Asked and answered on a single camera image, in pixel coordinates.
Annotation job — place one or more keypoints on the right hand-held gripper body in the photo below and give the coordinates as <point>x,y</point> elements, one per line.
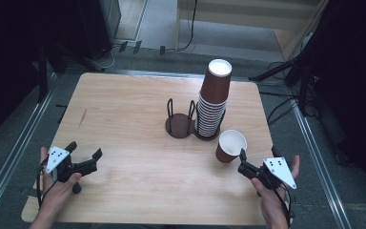
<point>279,170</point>

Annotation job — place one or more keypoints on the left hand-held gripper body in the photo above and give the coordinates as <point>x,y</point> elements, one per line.
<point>56,157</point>

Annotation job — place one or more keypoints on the single brown paper cup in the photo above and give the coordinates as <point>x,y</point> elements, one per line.
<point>232,141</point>

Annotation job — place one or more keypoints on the stack of brown paper cups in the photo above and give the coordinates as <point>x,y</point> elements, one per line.
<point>214,92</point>

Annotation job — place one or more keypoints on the dark brown cup holder rack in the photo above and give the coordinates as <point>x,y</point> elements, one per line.
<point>178,125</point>

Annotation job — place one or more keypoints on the person's right hand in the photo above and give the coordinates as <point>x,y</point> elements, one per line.
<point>273,203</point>

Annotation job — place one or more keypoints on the person's left hand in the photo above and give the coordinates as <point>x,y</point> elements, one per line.
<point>55,194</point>

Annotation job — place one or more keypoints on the black metal stand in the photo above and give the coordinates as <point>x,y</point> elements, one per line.
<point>43,73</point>

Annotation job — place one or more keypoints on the black tripod stand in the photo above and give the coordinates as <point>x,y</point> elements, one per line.
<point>279,68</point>

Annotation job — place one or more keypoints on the dark cabinet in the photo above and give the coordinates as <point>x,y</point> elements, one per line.
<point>103,25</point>

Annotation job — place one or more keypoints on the light wooden furniture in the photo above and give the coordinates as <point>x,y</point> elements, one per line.
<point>235,16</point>

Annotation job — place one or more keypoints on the aluminium floor rail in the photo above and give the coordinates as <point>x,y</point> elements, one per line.
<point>321,168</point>
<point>19,140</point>

